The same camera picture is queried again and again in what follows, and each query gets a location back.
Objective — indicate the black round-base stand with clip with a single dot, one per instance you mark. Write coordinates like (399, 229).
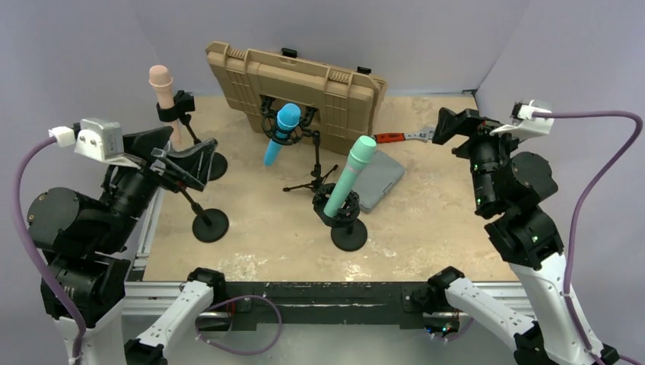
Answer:
(184, 105)

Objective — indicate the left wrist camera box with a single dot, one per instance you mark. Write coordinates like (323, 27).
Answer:
(96, 139)

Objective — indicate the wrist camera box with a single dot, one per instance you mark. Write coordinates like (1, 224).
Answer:
(96, 139)
(525, 125)

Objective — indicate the red-handled adjustable wrench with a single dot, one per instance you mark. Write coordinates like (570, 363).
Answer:
(424, 135)

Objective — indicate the black round-base shock-mount stand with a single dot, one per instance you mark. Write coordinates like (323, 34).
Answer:
(348, 232)

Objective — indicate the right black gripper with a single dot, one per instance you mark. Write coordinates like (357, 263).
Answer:
(466, 122)

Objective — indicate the black round-base front-left stand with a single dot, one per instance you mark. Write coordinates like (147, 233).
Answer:
(209, 224)

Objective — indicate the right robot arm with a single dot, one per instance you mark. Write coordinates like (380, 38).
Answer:
(509, 187)

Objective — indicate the black tripod shock-mount stand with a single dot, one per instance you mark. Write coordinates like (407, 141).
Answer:
(300, 132)

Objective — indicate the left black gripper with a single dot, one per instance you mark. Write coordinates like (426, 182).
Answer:
(192, 166)

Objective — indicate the mint green microphone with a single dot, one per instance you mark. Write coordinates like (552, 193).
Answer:
(359, 158)

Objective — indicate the blue microphone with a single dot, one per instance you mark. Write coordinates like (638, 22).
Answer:
(286, 119)

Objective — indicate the grey flat plastic case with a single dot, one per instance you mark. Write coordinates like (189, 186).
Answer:
(376, 180)

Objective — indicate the tan hard plastic case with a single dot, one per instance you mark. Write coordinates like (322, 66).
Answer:
(339, 102)

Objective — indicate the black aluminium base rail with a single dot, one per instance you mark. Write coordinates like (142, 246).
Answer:
(246, 304)

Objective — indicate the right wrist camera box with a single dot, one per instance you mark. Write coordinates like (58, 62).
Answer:
(525, 125)

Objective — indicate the pink microphone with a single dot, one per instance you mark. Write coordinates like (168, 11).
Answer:
(161, 81)

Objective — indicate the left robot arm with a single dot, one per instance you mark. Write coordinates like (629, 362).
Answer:
(75, 240)

